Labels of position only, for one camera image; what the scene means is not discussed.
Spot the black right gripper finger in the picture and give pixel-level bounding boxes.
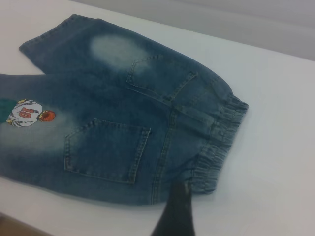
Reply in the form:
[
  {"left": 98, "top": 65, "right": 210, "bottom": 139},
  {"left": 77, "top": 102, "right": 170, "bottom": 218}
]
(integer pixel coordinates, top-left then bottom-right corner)
[{"left": 152, "top": 180, "right": 195, "bottom": 236}]

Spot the blue denim shorts basketball print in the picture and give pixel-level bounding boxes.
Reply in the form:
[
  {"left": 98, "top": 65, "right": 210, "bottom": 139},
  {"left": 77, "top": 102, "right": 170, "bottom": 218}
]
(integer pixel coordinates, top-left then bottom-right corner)
[{"left": 0, "top": 13, "right": 250, "bottom": 205}]

